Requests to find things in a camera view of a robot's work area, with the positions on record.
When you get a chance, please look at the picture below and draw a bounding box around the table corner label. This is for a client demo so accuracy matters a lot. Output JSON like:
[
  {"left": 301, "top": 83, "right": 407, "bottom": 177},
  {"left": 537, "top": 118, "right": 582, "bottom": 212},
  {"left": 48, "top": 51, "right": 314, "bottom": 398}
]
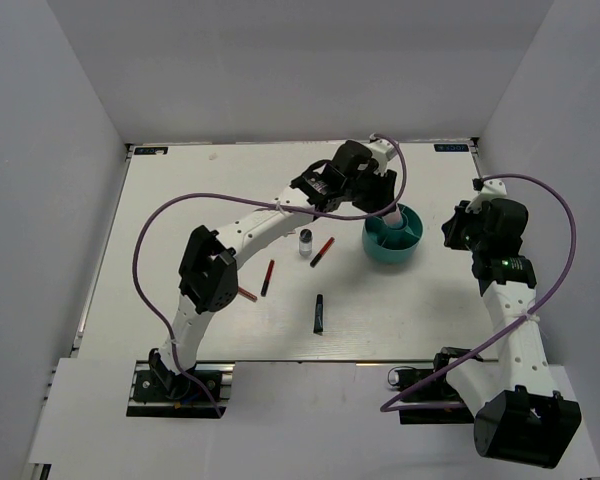
[
  {"left": 433, "top": 143, "right": 470, "bottom": 153},
  {"left": 133, "top": 146, "right": 168, "bottom": 156}
]

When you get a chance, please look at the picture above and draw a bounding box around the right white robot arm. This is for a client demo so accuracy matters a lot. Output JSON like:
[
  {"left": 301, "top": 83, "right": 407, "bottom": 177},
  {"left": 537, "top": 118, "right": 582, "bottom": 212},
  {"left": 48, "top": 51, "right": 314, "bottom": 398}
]
[{"left": 431, "top": 198, "right": 582, "bottom": 469}]

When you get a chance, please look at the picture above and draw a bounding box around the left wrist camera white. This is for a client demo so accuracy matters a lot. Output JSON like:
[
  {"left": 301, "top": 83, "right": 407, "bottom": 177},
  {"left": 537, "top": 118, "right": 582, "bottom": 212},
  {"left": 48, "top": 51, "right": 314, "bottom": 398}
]
[{"left": 367, "top": 134, "right": 397, "bottom": 163}]

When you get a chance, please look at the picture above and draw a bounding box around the black mascara tube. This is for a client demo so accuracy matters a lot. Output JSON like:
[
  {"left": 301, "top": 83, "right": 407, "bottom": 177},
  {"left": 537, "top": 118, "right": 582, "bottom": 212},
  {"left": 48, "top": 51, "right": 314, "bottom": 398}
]
[{"left": 313, "top": 294, "right": 324, "bottom": 335}]

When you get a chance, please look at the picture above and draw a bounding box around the purple cable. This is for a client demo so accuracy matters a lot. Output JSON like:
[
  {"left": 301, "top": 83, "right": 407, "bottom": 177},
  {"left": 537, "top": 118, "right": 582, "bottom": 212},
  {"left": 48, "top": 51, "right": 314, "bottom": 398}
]
[
  {"left": 132, "top": 132, "right": 407, "bottom": 419},
  {"left": 379, "top": 173, "right": 578, "bottom": 414}
]

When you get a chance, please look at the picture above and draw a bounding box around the small black cap jar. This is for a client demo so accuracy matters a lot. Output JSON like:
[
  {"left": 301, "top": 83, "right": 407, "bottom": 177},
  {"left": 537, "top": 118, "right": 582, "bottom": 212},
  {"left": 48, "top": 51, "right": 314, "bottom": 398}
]
[{"left": 298, "top": 228, "right": 313, "bottom": 258}]

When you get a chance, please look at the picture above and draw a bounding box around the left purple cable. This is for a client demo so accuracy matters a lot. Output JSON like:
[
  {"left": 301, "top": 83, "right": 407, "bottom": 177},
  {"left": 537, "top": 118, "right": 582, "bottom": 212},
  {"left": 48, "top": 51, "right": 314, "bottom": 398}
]
[{"left": 132, "top": 132, "right": 407, "bottom": 419}]

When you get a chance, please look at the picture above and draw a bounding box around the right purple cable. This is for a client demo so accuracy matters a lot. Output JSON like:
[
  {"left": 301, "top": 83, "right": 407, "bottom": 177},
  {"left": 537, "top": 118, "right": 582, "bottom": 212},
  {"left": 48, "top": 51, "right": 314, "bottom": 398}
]
[{"left": 379, "top": 173, "right": 578, "bottom": 414}]

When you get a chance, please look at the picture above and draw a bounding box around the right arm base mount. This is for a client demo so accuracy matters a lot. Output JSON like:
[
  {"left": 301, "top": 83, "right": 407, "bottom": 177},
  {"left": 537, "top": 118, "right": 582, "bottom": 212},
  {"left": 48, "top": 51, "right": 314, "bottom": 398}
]
[{"left": 387, "top": 347, "right": 474, "bottom": 425}]

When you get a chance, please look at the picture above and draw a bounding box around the teal round organizer cup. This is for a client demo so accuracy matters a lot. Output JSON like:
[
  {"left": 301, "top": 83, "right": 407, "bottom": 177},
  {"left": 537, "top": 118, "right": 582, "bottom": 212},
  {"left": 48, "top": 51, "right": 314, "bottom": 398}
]
[{"left": 362, "top": 204, "right": 424, "bottom": 265}]

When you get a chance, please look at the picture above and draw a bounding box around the white cap toner bottle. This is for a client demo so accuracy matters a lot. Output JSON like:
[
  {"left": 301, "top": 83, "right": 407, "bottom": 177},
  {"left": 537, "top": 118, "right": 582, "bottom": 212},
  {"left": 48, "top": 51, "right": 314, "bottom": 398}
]
[{"left": 382, "top": 208, "right": 404, "bottom": 229}]

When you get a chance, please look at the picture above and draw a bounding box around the red lip gloss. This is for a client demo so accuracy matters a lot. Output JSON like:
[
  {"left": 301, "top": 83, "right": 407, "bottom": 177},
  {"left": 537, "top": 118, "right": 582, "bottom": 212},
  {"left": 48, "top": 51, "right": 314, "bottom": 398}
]
[
  {"left": 310, "top": 237, "right": 335, "bottom": 268},
  {"left": 238, "top": 288, "right": 258, "bottom": 302},
  {"left": 260, "top": 259, "right": 275, "bottom": 297}
]

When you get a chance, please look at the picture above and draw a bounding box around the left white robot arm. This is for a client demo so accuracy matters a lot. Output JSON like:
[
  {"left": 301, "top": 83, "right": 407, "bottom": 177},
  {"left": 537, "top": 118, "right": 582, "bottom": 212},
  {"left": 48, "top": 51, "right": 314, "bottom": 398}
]
[{"left": 149, "top": 134, "right": 406, "bottom": 399}]

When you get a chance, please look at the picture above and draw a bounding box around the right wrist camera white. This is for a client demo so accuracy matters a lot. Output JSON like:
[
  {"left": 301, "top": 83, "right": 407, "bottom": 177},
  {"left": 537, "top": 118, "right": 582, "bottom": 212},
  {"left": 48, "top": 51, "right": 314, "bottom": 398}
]
[{"left": 466, "top": 178, "right": 507, "bottom": 213}]

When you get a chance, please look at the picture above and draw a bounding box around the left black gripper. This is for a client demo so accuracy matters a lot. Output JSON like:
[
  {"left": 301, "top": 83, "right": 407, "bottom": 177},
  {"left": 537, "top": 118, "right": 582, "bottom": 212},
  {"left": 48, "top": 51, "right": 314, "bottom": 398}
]
[{"left": 342, "top": 162, "right": 398, "bottom": 217}]

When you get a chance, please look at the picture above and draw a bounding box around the right table corner label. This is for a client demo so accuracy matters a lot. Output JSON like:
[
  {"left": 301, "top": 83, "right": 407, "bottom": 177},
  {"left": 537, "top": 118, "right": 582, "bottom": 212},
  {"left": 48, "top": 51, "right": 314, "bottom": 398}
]
[{"left": 433, "top": 143, "right": 470, "bottom": 153}]

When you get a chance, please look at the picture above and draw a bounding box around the left table corner label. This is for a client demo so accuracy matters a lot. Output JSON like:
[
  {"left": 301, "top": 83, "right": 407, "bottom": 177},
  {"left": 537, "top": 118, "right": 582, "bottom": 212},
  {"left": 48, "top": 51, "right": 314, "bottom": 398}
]
[{"left": 133, "top": 146, "right": 168, "bottom": 156}]

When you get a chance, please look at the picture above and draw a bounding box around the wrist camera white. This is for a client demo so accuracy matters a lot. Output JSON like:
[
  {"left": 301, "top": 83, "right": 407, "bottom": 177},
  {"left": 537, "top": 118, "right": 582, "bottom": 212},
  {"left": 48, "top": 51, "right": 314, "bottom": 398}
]
[
  {"left": 466, "top": 178, "right": 507, "bottom": 213},
  {"left": 367, "top": 134, "right": 397, "bottom": 163}
]

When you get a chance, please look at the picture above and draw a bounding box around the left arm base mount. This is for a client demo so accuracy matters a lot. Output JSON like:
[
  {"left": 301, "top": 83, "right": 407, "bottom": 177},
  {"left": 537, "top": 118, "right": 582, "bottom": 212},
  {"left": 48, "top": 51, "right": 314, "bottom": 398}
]
[{"left": 126, "top": 349, "right": 234, "bottom": 420}]

